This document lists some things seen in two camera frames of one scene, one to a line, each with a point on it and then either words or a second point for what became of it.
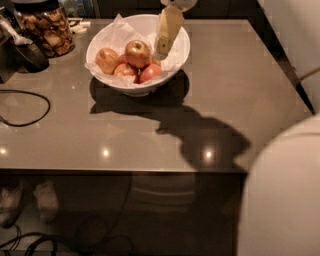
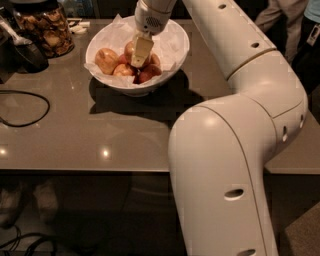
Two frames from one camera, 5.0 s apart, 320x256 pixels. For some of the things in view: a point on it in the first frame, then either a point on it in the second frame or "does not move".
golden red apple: x=138 y=53 does not move
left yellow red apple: x=107 y=59 does not move
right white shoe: x=47 y=198 does not move
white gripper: x=179 y=3 to x=149 y=20
